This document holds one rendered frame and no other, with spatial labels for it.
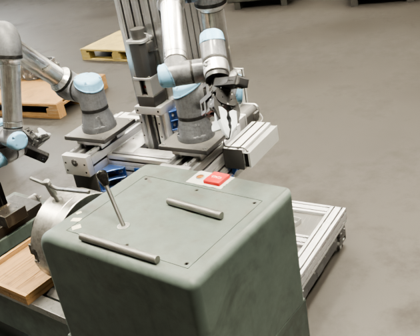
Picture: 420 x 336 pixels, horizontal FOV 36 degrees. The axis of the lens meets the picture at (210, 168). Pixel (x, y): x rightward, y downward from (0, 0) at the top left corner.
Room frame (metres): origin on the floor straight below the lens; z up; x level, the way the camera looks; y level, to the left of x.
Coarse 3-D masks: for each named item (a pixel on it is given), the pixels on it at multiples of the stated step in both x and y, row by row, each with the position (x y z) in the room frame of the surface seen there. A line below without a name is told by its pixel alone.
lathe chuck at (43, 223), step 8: (64, 192) 1.87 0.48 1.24; (48, 200) 1.85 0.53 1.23; (64, 200) 1.82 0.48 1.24; (48, 208) 1.81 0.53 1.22; (56, 208) 1.80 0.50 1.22; (40, 216) 1.80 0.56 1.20; (48, 216) 1.78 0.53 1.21; (56, 216) 1.77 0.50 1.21; (40, 224) 1.78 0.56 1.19; (48, 224) 1.76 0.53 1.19; (32, 232) 1.78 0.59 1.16; (40, 232) 1.76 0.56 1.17; (32, 240) 1.77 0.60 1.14; (40, 240) 1.75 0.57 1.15; (32, 248) 1.77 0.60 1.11; (40, 248) 1.74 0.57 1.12; (40, 256) 1.74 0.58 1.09; (40, 264) 1.75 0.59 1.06; (48, 272) 1.75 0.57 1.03
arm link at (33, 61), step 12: (24, 48) 2.55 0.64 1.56; (24, 60) 2.55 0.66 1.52; (36, 60) 2.57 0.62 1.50; (48, 60) 2.62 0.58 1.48; (36, 72) 2.58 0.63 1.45; (48, 72) 2.60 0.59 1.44; (60, 72) 2.63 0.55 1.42; (72, 72) 2.67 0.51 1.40; (60, 84) 2.62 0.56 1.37; (60, 96) 2.70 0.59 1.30
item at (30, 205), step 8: (8, 200) 2.44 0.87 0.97; (16, 200) 2.42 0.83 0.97; (24, 200) 2.41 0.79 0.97; (32, 200) 2.40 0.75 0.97; (32, 208) 2.33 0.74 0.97; (40, 208) 2.36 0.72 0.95; (32, 216) 2.32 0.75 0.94; (16, 224) 2.26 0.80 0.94; (0, 232) 2.20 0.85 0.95; (8, 232) 2.23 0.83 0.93
